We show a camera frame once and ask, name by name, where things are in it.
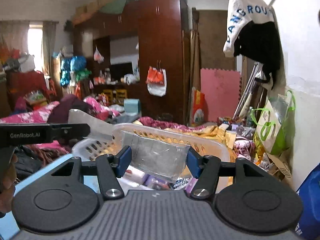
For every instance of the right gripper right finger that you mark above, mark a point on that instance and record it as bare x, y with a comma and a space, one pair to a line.
206, 170

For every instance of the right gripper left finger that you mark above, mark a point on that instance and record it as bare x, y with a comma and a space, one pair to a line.
109, 169

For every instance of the grey packet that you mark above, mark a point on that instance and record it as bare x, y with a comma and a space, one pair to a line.
157, 158

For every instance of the person's left hand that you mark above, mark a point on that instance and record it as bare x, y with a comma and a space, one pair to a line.
8, 191

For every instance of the white plastic laundry basket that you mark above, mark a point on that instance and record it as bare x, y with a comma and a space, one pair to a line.
106, 139

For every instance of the teal storage box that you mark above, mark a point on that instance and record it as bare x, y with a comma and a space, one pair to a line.
132, 107

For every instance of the green and white tote bag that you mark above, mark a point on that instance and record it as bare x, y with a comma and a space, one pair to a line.
272, 122

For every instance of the pink foam mat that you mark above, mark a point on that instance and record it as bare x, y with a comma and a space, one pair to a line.
221, 89

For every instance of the black television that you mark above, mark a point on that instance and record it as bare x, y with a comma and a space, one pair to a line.
119, 70

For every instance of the red and white plastic bag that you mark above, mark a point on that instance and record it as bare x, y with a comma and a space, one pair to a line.
156, 82

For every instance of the blue shopping bag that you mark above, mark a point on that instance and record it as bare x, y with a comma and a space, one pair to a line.
309, 192

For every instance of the dark red wooden wardrobe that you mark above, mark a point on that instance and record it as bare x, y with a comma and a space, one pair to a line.
155, 29

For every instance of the white hoodie blue letters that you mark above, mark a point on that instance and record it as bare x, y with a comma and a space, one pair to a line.
252, 32

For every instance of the brown wooden board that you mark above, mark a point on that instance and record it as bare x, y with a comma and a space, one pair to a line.
211, 26

